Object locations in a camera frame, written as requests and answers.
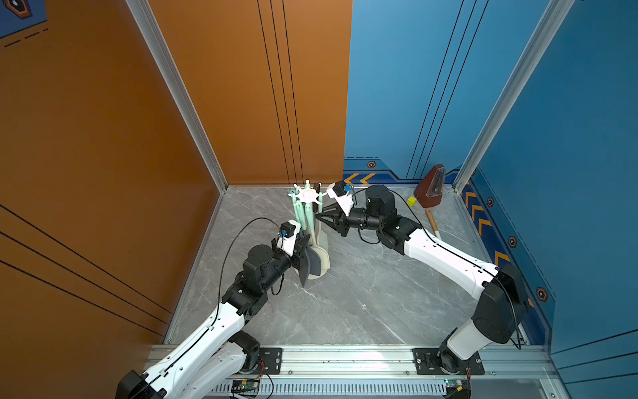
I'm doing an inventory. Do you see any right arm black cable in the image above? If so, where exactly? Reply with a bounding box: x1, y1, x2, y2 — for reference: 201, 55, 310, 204
351, 187, 523, 350

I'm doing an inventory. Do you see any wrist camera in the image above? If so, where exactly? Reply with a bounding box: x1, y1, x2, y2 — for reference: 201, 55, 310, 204
327, 181, 355, 216
275, 219, 301, 257

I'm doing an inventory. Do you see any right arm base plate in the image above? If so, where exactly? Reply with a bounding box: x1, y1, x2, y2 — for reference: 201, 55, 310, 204
412, 347, 485, 377

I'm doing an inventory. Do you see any green circuit board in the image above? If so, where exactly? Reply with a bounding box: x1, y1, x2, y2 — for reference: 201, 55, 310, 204
230, 379, 261, 397
444, 379, 472, 399

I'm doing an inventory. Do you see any mint handle grey turner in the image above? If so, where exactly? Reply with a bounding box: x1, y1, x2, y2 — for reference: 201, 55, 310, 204
293, 199, 310, 287

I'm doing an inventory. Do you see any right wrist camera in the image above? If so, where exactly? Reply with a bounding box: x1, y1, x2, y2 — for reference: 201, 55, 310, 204
327, 181, 355, 216

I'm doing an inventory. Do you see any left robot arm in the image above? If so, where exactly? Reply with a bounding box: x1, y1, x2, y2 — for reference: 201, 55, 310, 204
116, 220, 310, 398

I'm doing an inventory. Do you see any right green circuit board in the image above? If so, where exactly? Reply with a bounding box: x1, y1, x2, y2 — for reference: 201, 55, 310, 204
444, 379, 472, 399

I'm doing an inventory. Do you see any dark red metronome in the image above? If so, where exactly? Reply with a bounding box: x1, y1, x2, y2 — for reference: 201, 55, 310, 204
414, 164, 445, 209

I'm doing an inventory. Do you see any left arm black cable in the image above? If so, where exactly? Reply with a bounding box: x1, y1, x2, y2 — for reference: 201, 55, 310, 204
211, 216, 280, 330

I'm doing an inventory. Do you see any white utensil rack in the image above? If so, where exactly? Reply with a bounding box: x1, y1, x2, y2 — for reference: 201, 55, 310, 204
286, 179, 332, 280

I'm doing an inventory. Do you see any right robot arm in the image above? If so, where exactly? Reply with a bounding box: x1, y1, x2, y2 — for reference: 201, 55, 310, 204
316, 181, 533, 375

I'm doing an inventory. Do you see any wooden handle white spatula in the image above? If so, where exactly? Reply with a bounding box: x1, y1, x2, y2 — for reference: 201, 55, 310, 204
425, 209, 442, 239

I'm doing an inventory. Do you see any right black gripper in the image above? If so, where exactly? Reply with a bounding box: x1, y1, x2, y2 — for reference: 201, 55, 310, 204
315, 202, 384, 238

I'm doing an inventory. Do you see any left green circuit board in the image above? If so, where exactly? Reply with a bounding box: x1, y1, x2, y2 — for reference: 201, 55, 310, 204
230, 379, 261, 397

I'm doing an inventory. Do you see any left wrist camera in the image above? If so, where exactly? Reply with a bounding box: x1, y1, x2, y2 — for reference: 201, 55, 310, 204
275, 219, 301, 257

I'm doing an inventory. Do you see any aluminium front rail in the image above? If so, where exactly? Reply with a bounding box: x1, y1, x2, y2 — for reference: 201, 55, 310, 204
144, 343, 554, 381

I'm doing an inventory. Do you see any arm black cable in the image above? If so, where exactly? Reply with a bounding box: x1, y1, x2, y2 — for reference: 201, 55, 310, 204
351, 187, 523, 350
211, 216, 280, 330

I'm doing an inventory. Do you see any mint handle grey spatula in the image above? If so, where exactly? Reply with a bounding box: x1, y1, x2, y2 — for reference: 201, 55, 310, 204
295, 202, 321, 279

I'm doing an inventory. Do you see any mint handle white spatula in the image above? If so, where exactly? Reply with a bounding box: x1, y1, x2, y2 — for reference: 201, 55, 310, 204
306, 204, 331, 278

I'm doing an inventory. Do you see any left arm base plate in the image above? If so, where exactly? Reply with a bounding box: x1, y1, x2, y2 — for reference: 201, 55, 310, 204
239, 347, 283, 376

